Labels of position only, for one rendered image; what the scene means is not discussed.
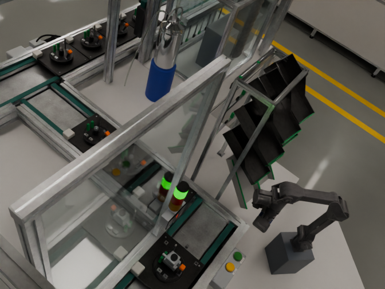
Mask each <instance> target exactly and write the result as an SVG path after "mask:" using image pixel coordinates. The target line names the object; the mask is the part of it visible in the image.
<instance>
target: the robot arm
mask: <svg viewBox="0 0 385 289"><path fill-rule="evenodd" d="M278 188H279V191H280V192H278V190H277V189H278ZM297 201H305V202H312V203H317V204H323V205H329V206H328V209H327V211H326V212H325V213H324V214H322V215H321V216H320V217H319V218H317V219H316V220H314V222H312V223H311V224H309V225H300V226H299V227H297V235H296V236H295V237H294V238H293V239H290V242H291V245H292V248H293V252H306V250H307V249H312V248H313V247H312V242H313V241H314V239H315V235H316V234H318V233H319V232H321V231H322V230H323V229H325V228H326V227H327V226H329V225H331V224H332V223H333V222H335V221H340V222H342V221H344V220H346V219H348V218H349V211H348V206H347V202H346V200H343V199H342V198H341V196H340V195H338V194H337V193H336V192H323V191H319V190H312V189H306V188H302V187H301V186H299V185H298V184H296V183H293V182H289V181H285V182H281V183H278V184H276V185H273V186H272V189H271V191H266V190H262V189H256V190H255V191H254V193H253V202H252V204H253V207H254V208H256V209H259V208H262V210H261V212H260V214H259V215H258V216H257V217H256V219H255V220H254V221H253V225H254V226H255V227H256V228H257V229H259V230H260V231H261V232H262V233H265V232H266V231H267V230H268V228H269V227H270V224H271V223H272V221H273V219H275V217H276V215H278V214H279V213H280V211H281V210H282V209H283V208H284V206H285V205H286V204H293V203H295V202H297Z"/></svg>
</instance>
